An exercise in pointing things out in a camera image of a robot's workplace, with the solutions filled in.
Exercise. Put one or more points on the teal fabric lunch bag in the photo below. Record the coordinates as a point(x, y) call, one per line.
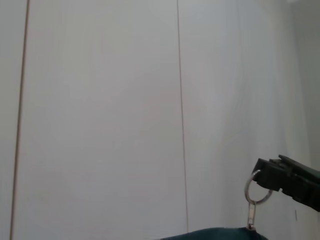
point(225, 235)

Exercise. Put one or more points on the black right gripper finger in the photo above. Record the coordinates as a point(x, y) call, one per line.
point(275, 177)
point(300, 168)

